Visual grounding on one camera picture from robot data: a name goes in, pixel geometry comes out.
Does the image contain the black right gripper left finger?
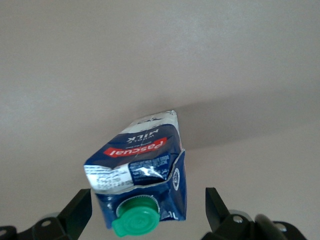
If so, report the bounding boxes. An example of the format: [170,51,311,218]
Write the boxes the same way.
[19,188,94,240]

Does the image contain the blue milk carton green cap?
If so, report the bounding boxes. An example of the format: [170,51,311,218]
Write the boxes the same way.
[83,109,187,237]

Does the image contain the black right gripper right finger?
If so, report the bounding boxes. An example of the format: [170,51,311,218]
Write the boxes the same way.
[201,187,270,240]

